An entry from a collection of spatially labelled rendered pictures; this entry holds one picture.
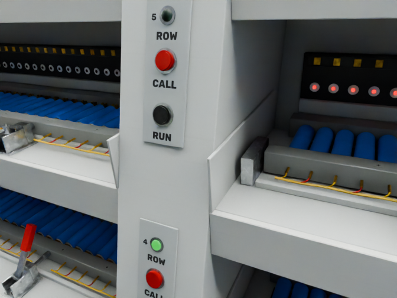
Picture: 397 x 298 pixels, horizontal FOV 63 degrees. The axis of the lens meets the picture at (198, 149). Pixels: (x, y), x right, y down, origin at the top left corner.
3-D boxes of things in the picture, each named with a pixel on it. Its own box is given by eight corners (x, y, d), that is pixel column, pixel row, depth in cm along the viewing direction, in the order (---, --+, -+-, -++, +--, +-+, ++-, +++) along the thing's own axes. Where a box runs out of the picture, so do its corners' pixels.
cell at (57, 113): (86, 113, 50) (52, 129, 45) (77, 112, 51) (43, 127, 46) (84, 101, 49) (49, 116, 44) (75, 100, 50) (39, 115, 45)
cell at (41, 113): (76, 112, 51) (42, 127, 46) (68, 110, 52) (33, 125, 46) (74, 100, 50) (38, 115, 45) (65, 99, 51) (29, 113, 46)
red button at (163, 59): (171, 71, 25) (172, 50, 25) (153, 70, 26) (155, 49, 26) (177, 72, 26) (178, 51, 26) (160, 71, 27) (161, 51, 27)
